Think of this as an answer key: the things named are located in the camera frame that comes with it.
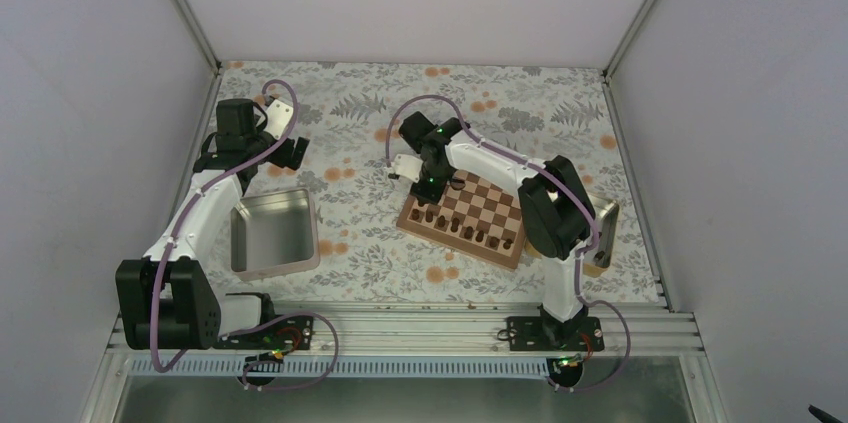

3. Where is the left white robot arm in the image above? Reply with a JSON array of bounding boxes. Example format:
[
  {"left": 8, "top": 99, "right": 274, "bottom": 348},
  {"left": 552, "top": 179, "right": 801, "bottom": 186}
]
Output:
[{"left": 115, "top": 98, "right": 309, "bottom": 350}]

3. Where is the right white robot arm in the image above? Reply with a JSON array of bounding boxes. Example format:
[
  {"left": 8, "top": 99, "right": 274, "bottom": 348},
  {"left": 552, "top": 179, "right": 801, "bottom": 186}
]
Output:
[{"left": 389, "top": 112, "right": 602, "bottom": 350}]

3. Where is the yellow tin with dark pieces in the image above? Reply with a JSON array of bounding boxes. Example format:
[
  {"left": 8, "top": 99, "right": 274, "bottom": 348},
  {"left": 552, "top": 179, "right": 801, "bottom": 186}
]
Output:
[{"left": 521, "top": 192, "right": 620, "bottom": 278}]

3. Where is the wooden chessboard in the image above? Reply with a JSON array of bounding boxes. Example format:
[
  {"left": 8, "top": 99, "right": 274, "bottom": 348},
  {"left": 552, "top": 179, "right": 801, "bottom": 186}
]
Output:
[{"left": 397, "top": 170, "right": 526, "bottom": 271}]

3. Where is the floral patterned table mat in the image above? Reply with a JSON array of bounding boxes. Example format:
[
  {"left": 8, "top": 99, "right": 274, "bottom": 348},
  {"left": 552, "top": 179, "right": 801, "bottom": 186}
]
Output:
[{"left": 205, "top": 61, "right": 659, "bottom": 304}]

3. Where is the empty silver metal tin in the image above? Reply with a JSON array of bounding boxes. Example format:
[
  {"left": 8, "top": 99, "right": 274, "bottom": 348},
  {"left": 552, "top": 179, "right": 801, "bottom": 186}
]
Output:
[{"left": 230, "top": 188, "right": 321, "bottom": 282}]

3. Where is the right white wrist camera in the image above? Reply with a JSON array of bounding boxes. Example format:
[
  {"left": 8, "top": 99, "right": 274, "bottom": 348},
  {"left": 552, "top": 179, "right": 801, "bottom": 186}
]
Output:
[{"left": 388, "top": 154, "right": 423, "bottom": 183}]

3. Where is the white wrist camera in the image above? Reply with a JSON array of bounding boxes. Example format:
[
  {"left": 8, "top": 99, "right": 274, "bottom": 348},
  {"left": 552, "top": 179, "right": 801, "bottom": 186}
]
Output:
[
  {"left": 264, "top": 99, "right": 295, "bottom": 140},
  {"left": 388, "top": 154, "right": 423, "bottom": 183}
]

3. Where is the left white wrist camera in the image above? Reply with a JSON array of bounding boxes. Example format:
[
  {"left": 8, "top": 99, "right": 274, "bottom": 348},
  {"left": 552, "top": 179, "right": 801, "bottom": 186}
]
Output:
[{"left": 264, "top": 99, "right": 295, "bottom": 140}]

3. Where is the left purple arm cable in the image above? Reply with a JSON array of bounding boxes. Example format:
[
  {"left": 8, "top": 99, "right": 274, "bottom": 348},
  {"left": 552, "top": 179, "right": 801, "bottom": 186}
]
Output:
[{"left": 149, "top": 79, "right": 301, "bottom": 374}]

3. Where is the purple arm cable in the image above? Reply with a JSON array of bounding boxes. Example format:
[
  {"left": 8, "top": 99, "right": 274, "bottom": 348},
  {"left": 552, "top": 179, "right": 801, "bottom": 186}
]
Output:
[
  {"left": 384, "top": 94, "right": 633, "bottom": 395},
  {"left": 149, "top": 79, "right": 301, "bottom": 374}
]

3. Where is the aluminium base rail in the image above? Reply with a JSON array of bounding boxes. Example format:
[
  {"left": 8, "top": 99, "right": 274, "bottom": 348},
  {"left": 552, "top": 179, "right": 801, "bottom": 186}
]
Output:
[{"left": 105, "top": 300, "right": 704, "bottom": 382}]

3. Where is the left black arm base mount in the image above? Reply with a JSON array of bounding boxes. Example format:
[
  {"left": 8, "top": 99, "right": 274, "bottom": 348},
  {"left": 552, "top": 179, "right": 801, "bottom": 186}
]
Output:
[{"left": 212, "top": 316, "right": 314, "bottom": 387}]

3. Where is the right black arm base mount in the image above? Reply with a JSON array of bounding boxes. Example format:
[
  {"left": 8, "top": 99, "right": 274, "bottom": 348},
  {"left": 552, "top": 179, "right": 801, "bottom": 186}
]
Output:
[{"left": 496, "top": 309, "right": 605, "bottom": 388}]

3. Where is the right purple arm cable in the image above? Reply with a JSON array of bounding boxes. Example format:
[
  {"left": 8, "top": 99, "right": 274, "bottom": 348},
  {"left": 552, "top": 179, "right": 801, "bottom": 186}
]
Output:
[{"left": 384, "top": 94, "right": 633, "bottom": 395}]

